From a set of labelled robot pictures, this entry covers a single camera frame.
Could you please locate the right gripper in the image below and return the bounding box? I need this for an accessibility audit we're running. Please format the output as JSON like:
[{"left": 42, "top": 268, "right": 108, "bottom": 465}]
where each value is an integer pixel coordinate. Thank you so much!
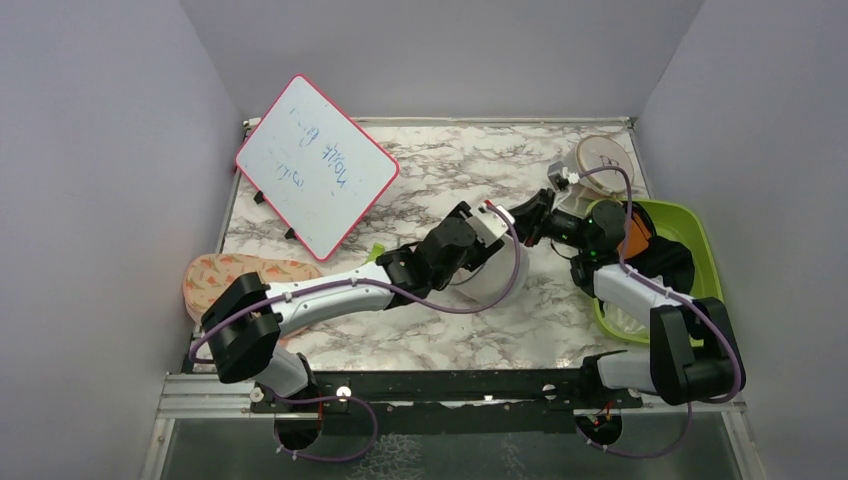
[{"left": 506, "top": 188, "right": 591, "bottom": 252}]

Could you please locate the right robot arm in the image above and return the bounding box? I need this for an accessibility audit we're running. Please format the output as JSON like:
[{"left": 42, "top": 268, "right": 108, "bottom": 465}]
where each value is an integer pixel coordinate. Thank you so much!
[{"left": 509, "top": 189, "right": 746, "bottom": 407}]

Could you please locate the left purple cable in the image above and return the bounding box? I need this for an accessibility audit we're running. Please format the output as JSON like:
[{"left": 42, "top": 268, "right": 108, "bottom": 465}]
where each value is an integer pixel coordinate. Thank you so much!
[{"left": 188, "top": 201, "right": 525, "bottom": 366}]

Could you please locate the pink framed whiteboard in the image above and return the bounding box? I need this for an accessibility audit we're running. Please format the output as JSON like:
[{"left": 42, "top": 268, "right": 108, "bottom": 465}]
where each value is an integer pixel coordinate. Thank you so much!
[{"left": 235, "top": 74, "right": 400, "bottom": 261}]

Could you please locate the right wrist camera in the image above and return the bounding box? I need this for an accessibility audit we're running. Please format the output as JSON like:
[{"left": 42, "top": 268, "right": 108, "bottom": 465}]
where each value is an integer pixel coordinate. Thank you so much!
[{"left": 547, "top": 161, "right": 580, "bottom": 192}]

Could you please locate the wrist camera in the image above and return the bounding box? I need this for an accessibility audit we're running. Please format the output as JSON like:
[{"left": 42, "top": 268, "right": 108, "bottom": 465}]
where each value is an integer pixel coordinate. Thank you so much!
[
  {"left": 547, "top": 161, "right": 580, "bottom": 192},
  {"left": 467, "top": 202, "right": 515, "bottom": 247}
]

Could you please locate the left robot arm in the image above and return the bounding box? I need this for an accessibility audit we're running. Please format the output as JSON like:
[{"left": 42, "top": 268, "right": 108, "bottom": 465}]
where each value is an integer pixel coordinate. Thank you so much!
[{"left": 189, "top": 202, "right": 516, "bottom": 411}]

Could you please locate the black cloth in basin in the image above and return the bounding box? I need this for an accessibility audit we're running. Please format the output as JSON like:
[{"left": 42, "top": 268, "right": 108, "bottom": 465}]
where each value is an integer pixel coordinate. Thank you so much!
[{"left": 626, "top": 202, "right": 695, "bottom": 294}]

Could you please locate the embroidery hoop with cloth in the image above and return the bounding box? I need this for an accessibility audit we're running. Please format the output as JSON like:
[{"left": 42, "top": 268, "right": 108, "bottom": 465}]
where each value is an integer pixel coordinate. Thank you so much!
[{"left": 564, "top": 135, "right": 635, "bottom": 205}]

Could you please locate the purple cable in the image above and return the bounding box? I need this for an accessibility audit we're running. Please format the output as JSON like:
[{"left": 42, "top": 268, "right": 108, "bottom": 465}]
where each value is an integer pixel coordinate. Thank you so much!
[
  {"left": 576, "top": 165, "right": 747, "bottom": 405},
  {"left": 188, "top": 201, "right": 525, "bottom": 366}
]

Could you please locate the clear plastic bag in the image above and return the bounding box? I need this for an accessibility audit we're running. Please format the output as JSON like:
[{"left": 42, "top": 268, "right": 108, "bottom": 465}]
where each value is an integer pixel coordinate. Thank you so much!
[{"left": 600, "top": 302, "right": 649, "bottom": 341}]

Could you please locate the floral ironing pad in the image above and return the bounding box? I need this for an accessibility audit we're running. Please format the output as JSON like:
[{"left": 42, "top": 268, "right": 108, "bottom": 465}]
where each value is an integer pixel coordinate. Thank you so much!
[{"left": 182, "top": 253, "right": 322, "bottom": 327}]

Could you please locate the white mesh laundry bag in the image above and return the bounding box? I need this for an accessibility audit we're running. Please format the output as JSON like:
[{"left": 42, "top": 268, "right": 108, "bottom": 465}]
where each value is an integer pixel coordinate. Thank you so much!
[{"left": 450, "top": 235, "right": 530, "bottom": 307}]

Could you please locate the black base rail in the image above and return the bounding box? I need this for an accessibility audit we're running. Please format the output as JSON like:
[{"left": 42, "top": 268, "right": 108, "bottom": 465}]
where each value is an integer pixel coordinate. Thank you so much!
[{"left": 250, "top": 368, "right": 643, "bottom": 436}]

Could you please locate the green plastic basin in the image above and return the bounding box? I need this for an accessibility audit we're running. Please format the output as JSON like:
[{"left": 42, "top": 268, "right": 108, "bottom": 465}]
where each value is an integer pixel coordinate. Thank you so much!
[{"left": 592, "top": 198, "right": 724, "bottom": 345}]

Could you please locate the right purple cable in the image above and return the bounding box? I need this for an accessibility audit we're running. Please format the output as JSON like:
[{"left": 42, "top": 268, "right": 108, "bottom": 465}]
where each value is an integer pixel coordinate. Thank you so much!
[{"left": 576, "top": 165, "right": 747, "bottom": 405}]

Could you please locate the orange cloth in basin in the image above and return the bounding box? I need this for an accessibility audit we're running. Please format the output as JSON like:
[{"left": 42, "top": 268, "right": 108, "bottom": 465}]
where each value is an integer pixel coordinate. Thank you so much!
[{"left": 618, "top": 205, "right": 657, "bottom": 260}]

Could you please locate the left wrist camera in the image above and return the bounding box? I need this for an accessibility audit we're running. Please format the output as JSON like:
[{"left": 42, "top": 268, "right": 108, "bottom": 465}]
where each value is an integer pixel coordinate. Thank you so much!
[{"left": 467, "top": 202, "right": 515, "bottom": 247}]

